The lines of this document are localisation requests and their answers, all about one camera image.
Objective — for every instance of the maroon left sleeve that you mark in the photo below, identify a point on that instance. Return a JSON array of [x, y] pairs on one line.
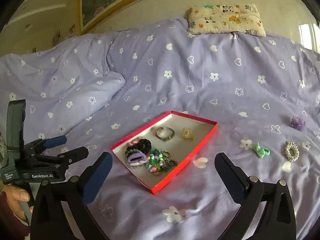
[[11, 226]]

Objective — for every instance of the yellow hair claw clip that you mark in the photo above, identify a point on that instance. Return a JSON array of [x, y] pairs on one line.
[[187, 133]]

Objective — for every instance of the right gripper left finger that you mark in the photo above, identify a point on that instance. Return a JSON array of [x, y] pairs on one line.
[[49, 220]]

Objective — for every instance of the lavender floral duvet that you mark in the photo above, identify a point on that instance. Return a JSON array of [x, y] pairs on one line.
[[98, 88]]

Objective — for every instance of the red shallow box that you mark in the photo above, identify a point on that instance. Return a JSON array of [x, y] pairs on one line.
[[180, 150]]

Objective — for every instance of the left hand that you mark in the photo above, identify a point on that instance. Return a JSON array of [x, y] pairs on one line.
[[15, 195]]

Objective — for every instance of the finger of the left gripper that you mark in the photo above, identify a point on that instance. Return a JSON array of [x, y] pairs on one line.
[[43, 144], [70, 157]]

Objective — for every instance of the pink hair clip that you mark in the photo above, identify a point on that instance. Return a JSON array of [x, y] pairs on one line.
[[133, 143]]

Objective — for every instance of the purple flower scrunchie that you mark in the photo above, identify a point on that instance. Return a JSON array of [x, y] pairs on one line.
[[297, 123]]

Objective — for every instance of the black scrunchie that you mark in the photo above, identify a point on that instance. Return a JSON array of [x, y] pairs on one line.
[[144, 145]]

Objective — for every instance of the animal print pillow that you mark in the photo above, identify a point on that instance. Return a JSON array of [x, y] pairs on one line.
[[220, 19]]

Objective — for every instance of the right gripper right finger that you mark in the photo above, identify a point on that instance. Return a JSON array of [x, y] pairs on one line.
[[278, 218]]

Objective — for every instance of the metal band wristwatch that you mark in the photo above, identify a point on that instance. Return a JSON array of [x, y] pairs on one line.
[[164, 133]]

